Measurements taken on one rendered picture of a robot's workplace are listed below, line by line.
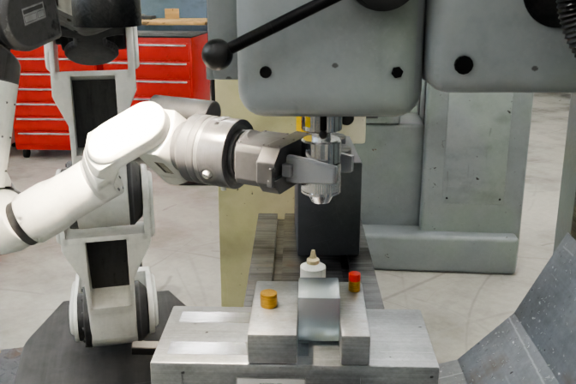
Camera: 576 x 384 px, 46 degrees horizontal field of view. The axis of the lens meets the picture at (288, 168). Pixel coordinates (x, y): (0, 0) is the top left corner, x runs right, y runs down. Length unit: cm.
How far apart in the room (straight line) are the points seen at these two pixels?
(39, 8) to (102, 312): 80
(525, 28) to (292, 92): 23
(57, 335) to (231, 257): 103
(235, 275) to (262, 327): 191
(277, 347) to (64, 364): 98
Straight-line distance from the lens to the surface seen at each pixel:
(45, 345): 185
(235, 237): 270
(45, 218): 94
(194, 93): 539
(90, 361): 176
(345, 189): 129
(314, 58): 68
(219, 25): 77
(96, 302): 161
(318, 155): 78
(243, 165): 81
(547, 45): 70
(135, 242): 148
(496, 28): 69
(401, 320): 96
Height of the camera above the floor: 145
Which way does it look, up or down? 16 degrees down
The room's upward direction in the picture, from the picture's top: straight up
